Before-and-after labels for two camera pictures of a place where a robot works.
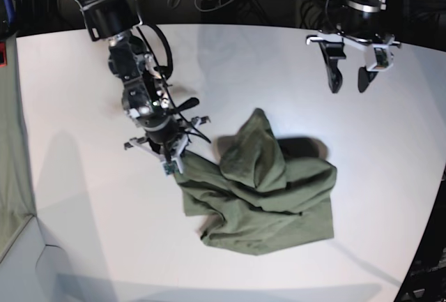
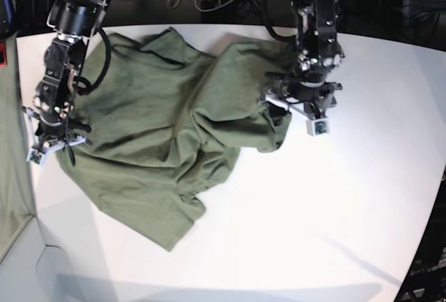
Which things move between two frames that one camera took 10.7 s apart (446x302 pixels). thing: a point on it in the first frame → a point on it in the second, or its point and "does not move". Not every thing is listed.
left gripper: [167, 135] → [54, 132]
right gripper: [359, 23] → [315, 96]
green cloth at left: [17, 205] does not move
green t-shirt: [266, 193] → [166, 121]
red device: [3, 54] does not move
